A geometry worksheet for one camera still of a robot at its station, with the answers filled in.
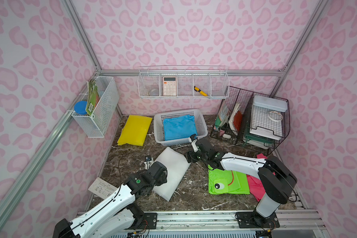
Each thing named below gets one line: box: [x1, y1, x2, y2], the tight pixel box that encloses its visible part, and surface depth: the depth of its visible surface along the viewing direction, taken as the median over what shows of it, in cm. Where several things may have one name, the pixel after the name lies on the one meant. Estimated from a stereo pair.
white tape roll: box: [267, 110, 284, 121], surface depth 94 cm
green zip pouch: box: [241, 134, 276, 147], surface depth 94 cm
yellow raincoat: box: [117, 114, 153, 147], surface depth 112 cm
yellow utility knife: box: [193, 86, 208, 97], surface depth 99 cm
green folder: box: [215, 114, 230, 128], surface depth 112 cm
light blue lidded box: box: [252, 95, 289, 113], surface depth 97 cm
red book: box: [228, 103, 243, 136], surface depth 105 cm
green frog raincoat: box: [207, 164, 251, 195], surface depth 84 cm
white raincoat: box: [152, 146, 191, 202], surface depth 88 cm
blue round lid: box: [73, 100, 88, 116], surface depth 67 cm
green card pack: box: [85, 79, 101, 117], surface depth 70 cm
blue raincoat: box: [163, 114, 198, 141], surface depth 110 cm
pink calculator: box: [162, 76, 178, 97], surface depth 95 cm
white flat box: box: [249, 104, 285, 141], surface depth 89 cm
